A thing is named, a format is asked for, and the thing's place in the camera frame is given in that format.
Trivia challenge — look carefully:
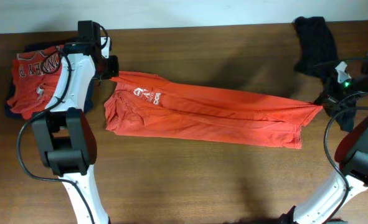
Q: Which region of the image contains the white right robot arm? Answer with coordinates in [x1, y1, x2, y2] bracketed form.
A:
[276, 53, 368, 223]

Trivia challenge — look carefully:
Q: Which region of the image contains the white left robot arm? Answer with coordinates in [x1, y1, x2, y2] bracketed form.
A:
[31, 42, 114, 224]

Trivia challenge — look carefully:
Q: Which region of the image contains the red printed folded t-shirt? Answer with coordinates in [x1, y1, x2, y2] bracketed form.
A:
[6, 45, 63, 119]

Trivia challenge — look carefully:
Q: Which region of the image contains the navy folded garment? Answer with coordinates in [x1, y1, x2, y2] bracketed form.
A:
[4, 37, 95, 121]

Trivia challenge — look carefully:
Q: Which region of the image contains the orange FRAM t-shirt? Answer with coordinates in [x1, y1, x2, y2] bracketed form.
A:
[104, 72, 322, 149]

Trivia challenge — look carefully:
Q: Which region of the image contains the black crumpled garment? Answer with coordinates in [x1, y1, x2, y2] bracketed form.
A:
[291, 16, 357, 133]

